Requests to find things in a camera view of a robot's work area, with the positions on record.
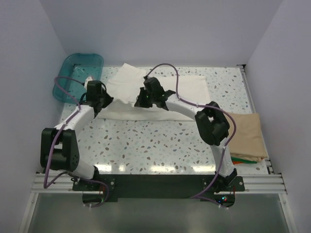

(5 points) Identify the green folded t shirt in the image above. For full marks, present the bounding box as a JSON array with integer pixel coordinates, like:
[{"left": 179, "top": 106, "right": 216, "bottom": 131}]
[{"left": 232, "top": 157, "right": 258, "bottom": 165}]

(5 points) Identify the orange folded t shirt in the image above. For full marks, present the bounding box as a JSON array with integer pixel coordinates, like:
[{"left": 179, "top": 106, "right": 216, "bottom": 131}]
[{"left": 232, "top": 157, "right": 253, "bottom": 166}]

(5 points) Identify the white printed t shirt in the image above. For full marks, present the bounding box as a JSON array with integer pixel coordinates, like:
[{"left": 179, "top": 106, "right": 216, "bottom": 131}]
[{"left": 98, "top": 64, "right": 211, "bottom": 121}]

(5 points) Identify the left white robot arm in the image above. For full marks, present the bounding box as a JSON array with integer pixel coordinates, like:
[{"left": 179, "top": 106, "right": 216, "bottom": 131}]
[{"left": 40, "top": 78, "right": 113, "bottom": 190}]

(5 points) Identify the aluminium frame rail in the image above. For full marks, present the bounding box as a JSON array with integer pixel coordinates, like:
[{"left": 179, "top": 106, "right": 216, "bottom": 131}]
[{"left": 31, "top": 159, "right": 287, "bottom": 194}]

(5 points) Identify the teal plastic basket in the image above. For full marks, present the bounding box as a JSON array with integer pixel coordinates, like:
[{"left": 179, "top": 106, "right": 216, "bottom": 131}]
[{"left": 52, "top": 53, "right": 104, "bottom": 105}]

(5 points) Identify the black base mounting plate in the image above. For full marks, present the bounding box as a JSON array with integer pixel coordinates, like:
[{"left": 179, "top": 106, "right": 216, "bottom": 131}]
[{"left": 71, "top": 174, "right": 245, "bottom": 207}]

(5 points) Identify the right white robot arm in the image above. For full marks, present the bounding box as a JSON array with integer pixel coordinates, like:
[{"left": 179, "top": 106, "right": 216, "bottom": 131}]
[{"left": 135, "top": 77, "right": 237, "bottom": 192}]

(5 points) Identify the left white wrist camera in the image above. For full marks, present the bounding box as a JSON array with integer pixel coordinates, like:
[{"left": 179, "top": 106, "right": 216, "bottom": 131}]
[{"left": 84, "top": 76, "right": 94, "bottom": 86}]

